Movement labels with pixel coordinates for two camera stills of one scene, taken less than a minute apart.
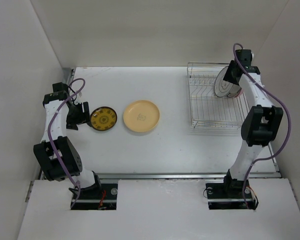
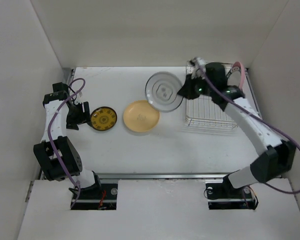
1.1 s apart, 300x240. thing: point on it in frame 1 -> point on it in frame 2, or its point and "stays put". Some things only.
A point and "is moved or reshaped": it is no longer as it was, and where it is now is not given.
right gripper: x=228 y=76 -> x=186 y=90
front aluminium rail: x=265 y=175 stays put
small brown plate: x=103 y=118 stays put
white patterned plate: x=223 y=88 is moved or reshaped
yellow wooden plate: x=141 y=116 stays put
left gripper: x=83 y=117 stays put
